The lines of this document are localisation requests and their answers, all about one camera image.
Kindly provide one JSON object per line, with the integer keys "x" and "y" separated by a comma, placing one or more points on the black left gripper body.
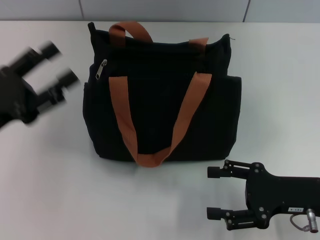
{"x": 15, "y": 100}

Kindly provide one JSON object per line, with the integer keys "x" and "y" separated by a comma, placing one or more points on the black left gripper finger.
{"x": 47, "y": 51}
{"x": 67, "y": 78}

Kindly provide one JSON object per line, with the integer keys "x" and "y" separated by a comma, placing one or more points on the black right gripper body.
{"x": 280, "y": 195}

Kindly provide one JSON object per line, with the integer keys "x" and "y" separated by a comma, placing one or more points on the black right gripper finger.
{"x": 237, "y": 220}
{"x": 232, "y": 169}

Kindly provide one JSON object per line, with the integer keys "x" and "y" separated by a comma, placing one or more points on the silver metal zipper pull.
{"x": 100, "y": 70}

